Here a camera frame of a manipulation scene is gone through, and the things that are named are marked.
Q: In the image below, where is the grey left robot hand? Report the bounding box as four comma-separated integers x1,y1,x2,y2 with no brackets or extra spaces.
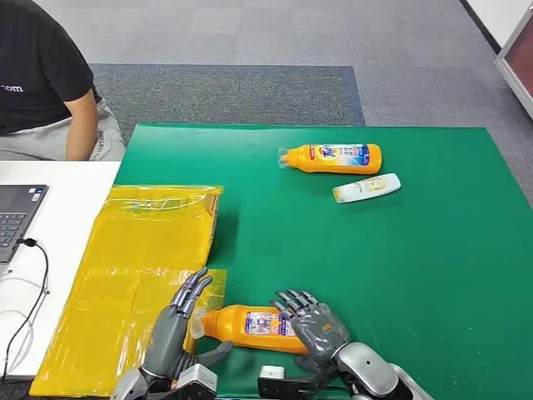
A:
142,267,233,381

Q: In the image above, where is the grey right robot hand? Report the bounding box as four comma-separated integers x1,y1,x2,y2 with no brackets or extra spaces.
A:
270,289,351,378

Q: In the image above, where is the orange bottle with clear cap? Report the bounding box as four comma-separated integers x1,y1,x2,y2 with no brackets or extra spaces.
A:
189,303,310,356

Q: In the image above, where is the white shampoo bottle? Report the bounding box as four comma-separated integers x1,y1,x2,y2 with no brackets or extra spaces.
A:
332,172,402,205

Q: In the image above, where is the orange bottle with blue label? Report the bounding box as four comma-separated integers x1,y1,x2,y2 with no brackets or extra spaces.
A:
278,143,383,176

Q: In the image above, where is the yellow plastic-wrapped cardboard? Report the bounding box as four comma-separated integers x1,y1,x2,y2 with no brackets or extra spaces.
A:
29,184,228,398

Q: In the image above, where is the green table mat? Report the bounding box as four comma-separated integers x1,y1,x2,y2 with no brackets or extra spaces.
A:
115,122,533,400

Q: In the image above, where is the grey laptop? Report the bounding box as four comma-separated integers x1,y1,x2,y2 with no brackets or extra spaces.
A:
0,184,50,264

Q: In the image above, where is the person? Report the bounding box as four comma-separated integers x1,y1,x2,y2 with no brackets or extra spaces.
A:
0,0,127,163

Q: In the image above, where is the white-framed panel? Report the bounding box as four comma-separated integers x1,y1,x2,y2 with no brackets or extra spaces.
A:
494,4,533,120

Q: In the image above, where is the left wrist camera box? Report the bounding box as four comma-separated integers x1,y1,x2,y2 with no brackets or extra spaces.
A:
165,363,219,400

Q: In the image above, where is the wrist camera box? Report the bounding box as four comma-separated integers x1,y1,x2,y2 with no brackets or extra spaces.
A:
165,363,219,400
256,364,334,400

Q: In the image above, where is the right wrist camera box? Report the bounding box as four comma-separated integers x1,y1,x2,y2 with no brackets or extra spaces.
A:
256,364,334,400

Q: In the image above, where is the black laptop cable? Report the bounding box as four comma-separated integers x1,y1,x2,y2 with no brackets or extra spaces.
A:
2,237,50,383

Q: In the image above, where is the white cable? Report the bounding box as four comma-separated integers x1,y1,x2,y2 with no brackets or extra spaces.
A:
0,272,51,372

